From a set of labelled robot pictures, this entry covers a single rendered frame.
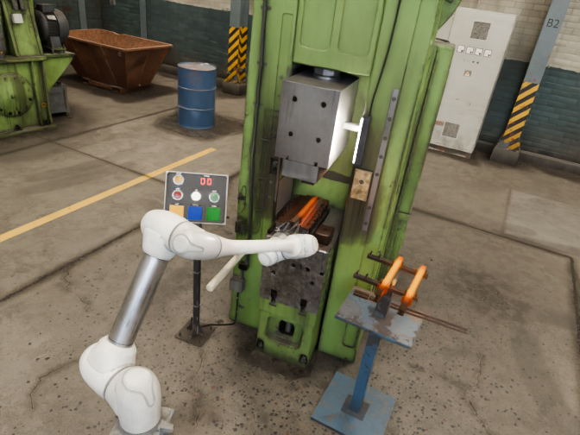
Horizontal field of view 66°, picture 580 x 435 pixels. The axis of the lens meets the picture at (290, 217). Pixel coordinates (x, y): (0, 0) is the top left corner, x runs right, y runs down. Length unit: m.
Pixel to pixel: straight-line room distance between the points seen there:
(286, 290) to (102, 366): 1.19
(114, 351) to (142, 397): 0.22
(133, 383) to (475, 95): 6.50
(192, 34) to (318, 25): 7.95
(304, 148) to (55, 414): 1.95
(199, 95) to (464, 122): 4.05
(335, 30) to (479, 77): 5.21
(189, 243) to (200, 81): 5.37
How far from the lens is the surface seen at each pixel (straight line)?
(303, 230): 2.49
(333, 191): 2.87
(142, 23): 11.08
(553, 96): 8.01
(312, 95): 2.23
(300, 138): 2.30
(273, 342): 2.98
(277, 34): 2.41
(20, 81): 6.74
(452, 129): 7.52
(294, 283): 2.62
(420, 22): 2.25
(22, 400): 3.03
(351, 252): 2.64
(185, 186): 2.52
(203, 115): 7.01
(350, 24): 2.30
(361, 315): 2.34
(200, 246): 1.65
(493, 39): 7.31
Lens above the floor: 2.21
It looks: 28 degrees down
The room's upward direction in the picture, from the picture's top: 7 degrees clockwise
